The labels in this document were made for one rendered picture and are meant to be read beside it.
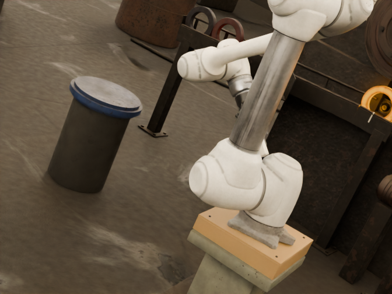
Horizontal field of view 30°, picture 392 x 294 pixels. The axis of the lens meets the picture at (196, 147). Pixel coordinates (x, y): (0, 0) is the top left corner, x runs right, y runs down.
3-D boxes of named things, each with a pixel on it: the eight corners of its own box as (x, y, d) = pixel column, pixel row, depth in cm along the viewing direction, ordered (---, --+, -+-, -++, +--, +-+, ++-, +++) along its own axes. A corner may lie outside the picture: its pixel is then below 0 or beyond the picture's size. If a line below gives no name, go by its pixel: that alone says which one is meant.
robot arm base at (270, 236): (286, 256, 236) (293, 241, 235) (225, 224, 241) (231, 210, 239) (297, 238, 253) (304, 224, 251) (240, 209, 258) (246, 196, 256)
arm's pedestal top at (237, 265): (266, 293, 231) (272, 283, 230) (186, 240, 243) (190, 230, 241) (301, 265, 259) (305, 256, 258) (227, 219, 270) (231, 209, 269)
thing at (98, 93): (76, 157, 344) (107, 74, 330) (123, 192, 330) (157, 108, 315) (25, 163, 318) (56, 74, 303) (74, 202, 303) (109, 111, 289)
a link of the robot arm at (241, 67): (242, 84, 273) (214, 87, 265) (229, 47, 276) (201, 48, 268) (259, 72, 264) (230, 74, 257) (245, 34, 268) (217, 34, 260)
